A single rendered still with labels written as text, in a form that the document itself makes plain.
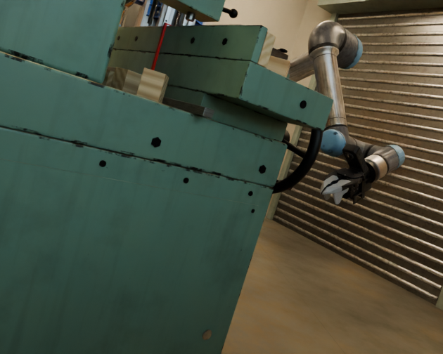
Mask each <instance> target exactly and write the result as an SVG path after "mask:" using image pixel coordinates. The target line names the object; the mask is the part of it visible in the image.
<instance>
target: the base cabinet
mask: <svg viewBox="0 0 443 354"><path fill-rule="evenodd" d="M273 191H274V189H273V188H272V187H269V186H265V185H260V184H256V183H251V182H247V181H241V180H238V179H234V178H228V177H225V176H219V175H216V174H212V173H206V172H203V171H197V170H194V169H188V168H184V167H181V166H175V165H171V164H166V163H162V162H157V161H153V160H149V159H144V158H140V157H135V156H131V155H126V154H122V153H118V152H113V151H109V150H103V149H100V148H97V147H91V146H87V145H81V144H78V143H72V142H68V141H65V140H59V139H56V138H50V137H46V136H40V135H37V134H34V133H28V132H24V131H19V130H15V129H10V128H6V127H2V126H0V354H221V353H222V348H223V346H224V342H225V340H226V336H227V334H228V330H229V327H230V324H231V321H232V318H233V314H234V311H235V309H236V305H237V302H238V299H239V296H240V292H241V289H242V287H243V283H244V281H245V277H246V275H247V271H248V268H249V265H250V262H251V259H252V255H253V252H254V250H255V246H256V243H257V240H258V237H259V234H260V230H261V228H262V224H263V222H264V218H265V216H266V213H267V209H268V206H269V203H270V200H271V196H272V194H273Z"/></svg>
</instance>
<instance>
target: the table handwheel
mask: <svg viewBox="0 0 443 354"><path fill-rule="evenodd" d="M322 138H323V131H320V130H316V129H311V137H310V141H309V146H308V148H307V151H306V152H305V151H303V150H301V149H299V148H298V147H296V146H294V145H293V144H291V143H289V142H290V134H289V132H288V131H287V130H285V134H284V137H283V140H282V143H285V144H286V145H287V149H289V150H290V151H292V152H294V153H295V154H296V155H298V156H300V157H301V158H303V160H302V161H301V163H300V165H299V166H298V167H297V168H296V170H294V171H293V172H292V173H291V174H290V175H289V176H288V177H287V178H284V179H283V180H281V181H279V182H276V184H275V186H274V187H272V188H273V189H274V191H273V194H276V193H280V192H284V191H286V190H289V189H291V188H292V187H293V186H295V185H297V184H298V183H299V182H300V181H301V180H302V179H303V178H304V177H305V176H306V175H307V173H308V172H309V170H310V169H311V168H312V166H313V164H314V162H315V160H316V158H317V156H318V153H319V150H320V147H321V142H322Z"/></svg>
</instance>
